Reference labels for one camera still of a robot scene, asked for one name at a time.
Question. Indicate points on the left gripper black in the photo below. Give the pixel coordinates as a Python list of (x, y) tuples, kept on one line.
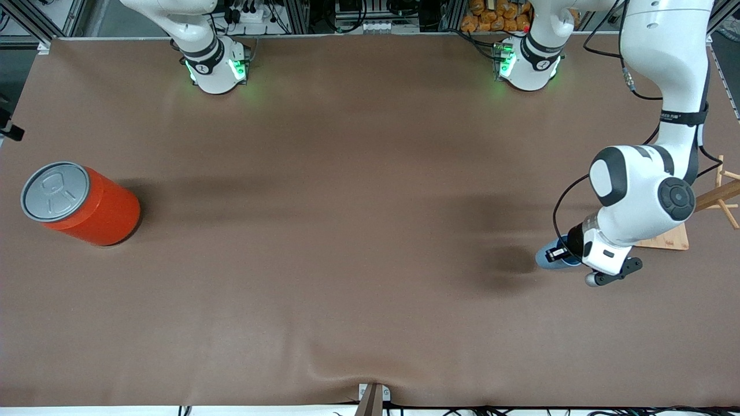
[(574, 238)]

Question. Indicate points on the light blue plastic cup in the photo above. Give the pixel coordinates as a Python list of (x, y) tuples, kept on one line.
[(549, 264)]

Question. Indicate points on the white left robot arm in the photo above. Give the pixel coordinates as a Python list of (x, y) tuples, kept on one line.
[(665, 52)]

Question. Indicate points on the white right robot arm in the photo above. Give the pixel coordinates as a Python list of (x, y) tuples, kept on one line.
[(202, 52)]

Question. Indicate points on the orange can with grey lid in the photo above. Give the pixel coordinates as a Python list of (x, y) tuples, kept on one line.
[(98, 208)]

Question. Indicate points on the wooden mug tree stand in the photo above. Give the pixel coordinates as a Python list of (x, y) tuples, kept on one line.
[(717, 196)]

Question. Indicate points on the pile of orange snacks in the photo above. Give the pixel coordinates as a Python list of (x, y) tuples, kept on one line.
[(491, 17)]

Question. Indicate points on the white power strip black plugs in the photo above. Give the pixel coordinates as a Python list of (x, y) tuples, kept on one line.
[(254, 12)]

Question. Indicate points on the small white power strip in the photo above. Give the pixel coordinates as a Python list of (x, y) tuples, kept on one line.
[(376, 26)]

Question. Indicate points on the black electronics box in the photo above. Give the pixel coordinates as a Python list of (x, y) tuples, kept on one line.
[(376, 8)]

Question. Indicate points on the aluminium frame post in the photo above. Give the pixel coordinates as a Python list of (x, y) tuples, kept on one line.
[(34, 20), (725, 23), (296, 14)]

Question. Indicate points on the grey metal table bracket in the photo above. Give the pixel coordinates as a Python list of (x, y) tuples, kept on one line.
[(386, 393)]

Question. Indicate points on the brown camera mount post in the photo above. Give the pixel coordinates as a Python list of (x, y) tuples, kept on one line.
[(370, 404)]

